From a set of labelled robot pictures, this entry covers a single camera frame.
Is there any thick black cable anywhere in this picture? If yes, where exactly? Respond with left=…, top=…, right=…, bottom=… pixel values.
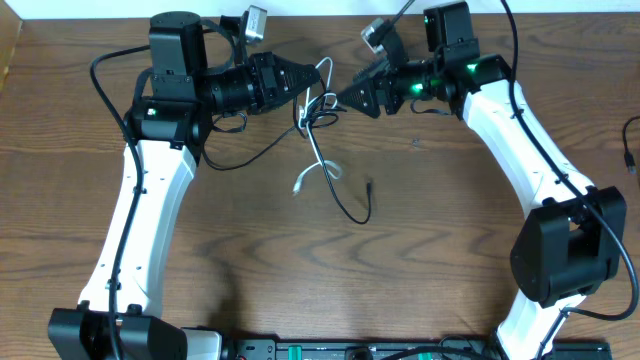
left=201, top=102, right=374, bottom=226

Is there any white cable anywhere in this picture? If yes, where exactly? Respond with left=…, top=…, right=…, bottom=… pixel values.
left=291, top=56, right=344, bottom=196

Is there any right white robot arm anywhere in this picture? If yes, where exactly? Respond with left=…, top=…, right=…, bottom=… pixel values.
left=338, top=1, right=633, bottom=359

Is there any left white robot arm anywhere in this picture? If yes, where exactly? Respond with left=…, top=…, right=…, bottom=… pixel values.
left=48, top=6, right=320, bottom=359

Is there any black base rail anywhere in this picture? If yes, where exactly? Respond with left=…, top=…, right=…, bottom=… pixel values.
left=219, top=333, right=614, bottom=360

